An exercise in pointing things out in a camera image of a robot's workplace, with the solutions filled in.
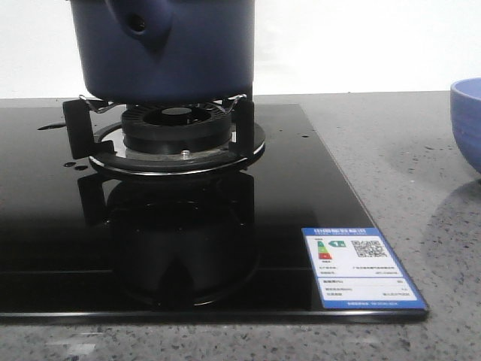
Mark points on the black metal pot support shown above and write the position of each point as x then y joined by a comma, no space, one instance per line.
107,152

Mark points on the black glass gas stove top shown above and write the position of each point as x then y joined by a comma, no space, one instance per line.
77,246

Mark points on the blue energy label sticker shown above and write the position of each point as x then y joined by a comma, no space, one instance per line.
355,268

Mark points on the dark blue cooking pot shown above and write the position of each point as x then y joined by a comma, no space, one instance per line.
165,52

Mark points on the light blue bowl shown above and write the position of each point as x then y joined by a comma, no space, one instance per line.
465,119

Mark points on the round black gas burner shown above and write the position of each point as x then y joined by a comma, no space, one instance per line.
164,130

